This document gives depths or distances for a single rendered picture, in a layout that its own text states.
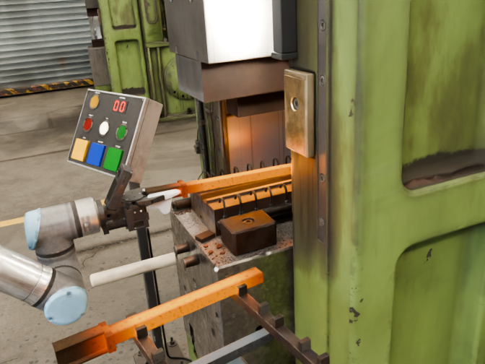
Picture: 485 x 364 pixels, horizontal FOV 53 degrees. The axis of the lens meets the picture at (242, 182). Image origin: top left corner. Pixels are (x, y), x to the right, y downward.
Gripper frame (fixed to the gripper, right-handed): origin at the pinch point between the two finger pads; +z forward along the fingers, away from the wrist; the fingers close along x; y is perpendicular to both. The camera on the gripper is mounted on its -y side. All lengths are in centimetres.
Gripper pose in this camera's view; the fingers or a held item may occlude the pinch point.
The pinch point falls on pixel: (174, 188)
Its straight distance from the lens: 128.1
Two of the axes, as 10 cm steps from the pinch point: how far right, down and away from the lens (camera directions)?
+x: 4.1, 3.2, -8.5
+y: 0.7, 9.2, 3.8
